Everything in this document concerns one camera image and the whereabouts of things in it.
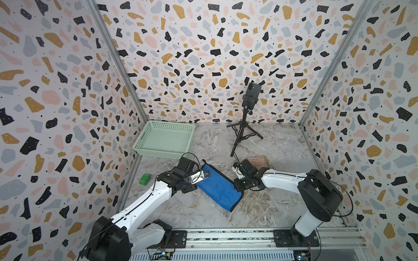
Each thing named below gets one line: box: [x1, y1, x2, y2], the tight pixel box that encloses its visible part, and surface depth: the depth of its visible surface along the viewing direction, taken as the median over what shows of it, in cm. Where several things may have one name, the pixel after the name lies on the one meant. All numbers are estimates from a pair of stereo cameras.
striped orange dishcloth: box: [247, 155, 271, 171], surface depth 102 cm
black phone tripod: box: [226, 106, 264, 158], surface depth 105 cm
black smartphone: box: [241, 82, 262, 110], surface depth 92 cm
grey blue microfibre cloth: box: [196, 159, 244, 213], surface depth 90 cm
